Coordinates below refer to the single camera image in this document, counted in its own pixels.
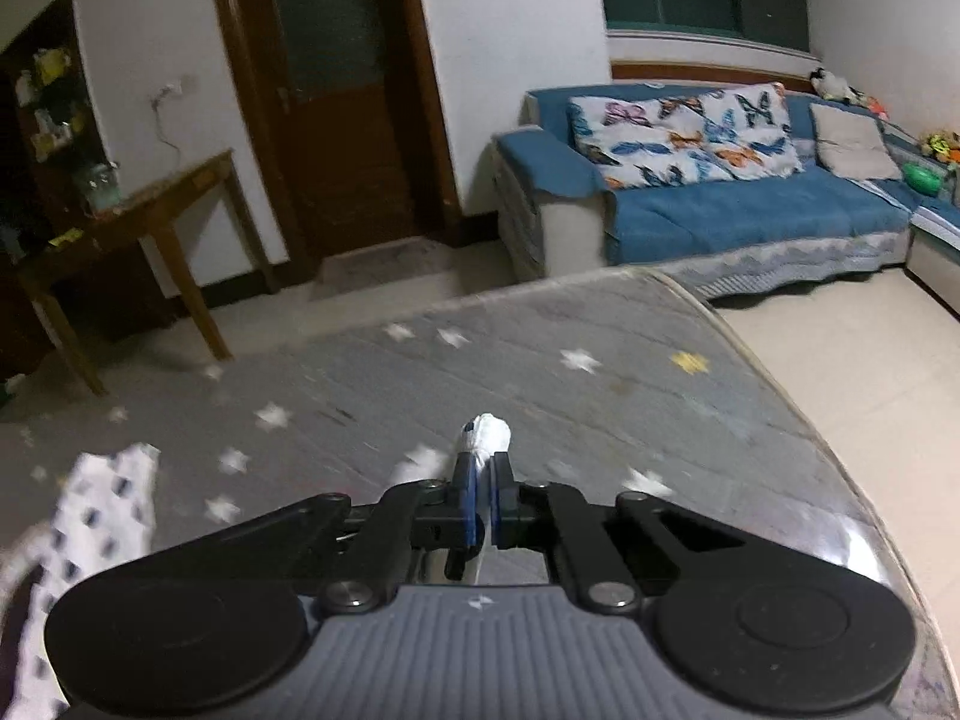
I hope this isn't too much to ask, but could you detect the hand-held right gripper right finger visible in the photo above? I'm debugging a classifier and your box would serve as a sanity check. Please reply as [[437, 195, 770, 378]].
[[489, 450, 751, 611]]

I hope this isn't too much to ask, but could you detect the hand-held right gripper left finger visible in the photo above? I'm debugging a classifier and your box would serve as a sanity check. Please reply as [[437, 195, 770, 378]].
[[201, 451, 481, 613]]

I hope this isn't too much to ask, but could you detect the white patterned garment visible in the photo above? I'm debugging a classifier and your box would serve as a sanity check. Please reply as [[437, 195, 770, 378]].
[[0, 412, 514, 720]]

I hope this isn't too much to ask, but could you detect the grey star-print mattress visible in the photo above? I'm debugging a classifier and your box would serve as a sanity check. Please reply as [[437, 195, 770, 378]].
[[0, 265, 952, 720]]

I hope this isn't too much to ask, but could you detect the doormat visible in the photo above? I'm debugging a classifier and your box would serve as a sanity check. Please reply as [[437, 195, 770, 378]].
[[310, 235, 469, 302]]

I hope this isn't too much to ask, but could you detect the blue sofa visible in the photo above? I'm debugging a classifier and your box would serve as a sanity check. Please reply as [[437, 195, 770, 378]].
[[490, 82, 960, 316]]

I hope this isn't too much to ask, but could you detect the butterfly-print blanket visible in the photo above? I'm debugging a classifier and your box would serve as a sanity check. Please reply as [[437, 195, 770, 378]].
[[567, 84, 805, 190]]

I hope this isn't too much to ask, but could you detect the wooden door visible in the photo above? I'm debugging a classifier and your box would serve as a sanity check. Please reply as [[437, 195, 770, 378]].
[[207, 0, 463, 259]]

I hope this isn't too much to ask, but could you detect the wooden table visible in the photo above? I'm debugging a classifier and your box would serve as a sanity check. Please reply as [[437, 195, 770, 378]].
[[16, 150, 280, 397]]

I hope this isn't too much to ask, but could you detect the glass jar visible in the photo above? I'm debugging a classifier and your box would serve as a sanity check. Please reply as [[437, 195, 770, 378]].
[[82, 165, 122, 212]]

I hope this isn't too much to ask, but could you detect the beige cushion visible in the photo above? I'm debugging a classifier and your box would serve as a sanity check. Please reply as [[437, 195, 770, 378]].
[[810, 102, 904, 182]]

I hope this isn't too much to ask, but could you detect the dark wooden shelf cabinet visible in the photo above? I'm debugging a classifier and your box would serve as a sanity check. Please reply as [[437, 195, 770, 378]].
[[0, 0, 175, 383]]

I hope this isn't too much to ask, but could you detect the plush toy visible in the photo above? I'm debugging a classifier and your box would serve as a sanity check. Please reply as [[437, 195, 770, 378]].
[[808, 69, 865, 106]]

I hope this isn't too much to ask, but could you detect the pile of colourful toys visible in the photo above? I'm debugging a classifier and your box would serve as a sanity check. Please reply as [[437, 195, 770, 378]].
[[919, 132, 960, 166]]

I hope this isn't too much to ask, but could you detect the wall socket with cable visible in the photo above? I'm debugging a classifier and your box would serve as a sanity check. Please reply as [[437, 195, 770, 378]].
[[151, 79, 190, 151]]

